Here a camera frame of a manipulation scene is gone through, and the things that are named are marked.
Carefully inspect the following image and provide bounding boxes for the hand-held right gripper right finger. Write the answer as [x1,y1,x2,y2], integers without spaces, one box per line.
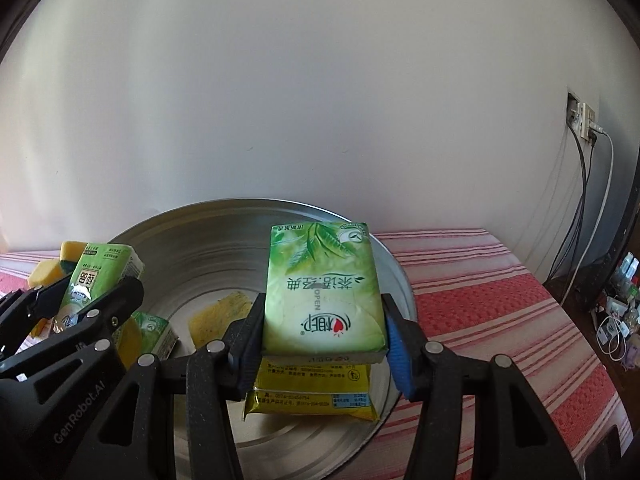
[381,294,583,480]

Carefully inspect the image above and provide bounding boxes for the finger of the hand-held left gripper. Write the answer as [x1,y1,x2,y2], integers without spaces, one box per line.
[0,275,71,342]
[0,276,146,378]

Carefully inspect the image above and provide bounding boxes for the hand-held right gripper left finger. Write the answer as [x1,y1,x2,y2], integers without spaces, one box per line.
[82,292,266,480]

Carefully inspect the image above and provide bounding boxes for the yellow snack packet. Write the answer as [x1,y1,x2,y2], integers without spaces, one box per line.
[114,317,143,370]
[243,357,380,422]

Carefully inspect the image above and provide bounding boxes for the yellow sponge green scouring side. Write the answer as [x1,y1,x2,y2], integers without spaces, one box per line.
[59,241,88,266]

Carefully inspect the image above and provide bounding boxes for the green leaf-print tissue pack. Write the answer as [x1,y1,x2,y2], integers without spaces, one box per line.
[261,220,388,365]

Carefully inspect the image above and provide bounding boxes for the round metal cookie tin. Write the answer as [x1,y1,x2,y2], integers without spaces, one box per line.
[102,198,417,480]

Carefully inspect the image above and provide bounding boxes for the red white striped tablecloth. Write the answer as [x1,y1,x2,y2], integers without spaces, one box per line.
[0,229,633,480]

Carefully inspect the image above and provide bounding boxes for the pile of small household items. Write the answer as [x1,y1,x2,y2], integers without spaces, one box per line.
[592,252,640,376]

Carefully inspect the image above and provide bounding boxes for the black power cable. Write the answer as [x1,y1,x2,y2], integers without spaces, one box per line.
[545,125,598,286]

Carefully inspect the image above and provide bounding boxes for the dark frame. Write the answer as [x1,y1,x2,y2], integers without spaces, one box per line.
[590,150,640,311]

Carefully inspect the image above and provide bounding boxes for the white power cable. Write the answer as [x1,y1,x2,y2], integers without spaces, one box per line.
[560,127,615,306]

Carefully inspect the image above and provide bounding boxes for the white wall socket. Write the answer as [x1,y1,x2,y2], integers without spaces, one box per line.
[567,91,598,143]

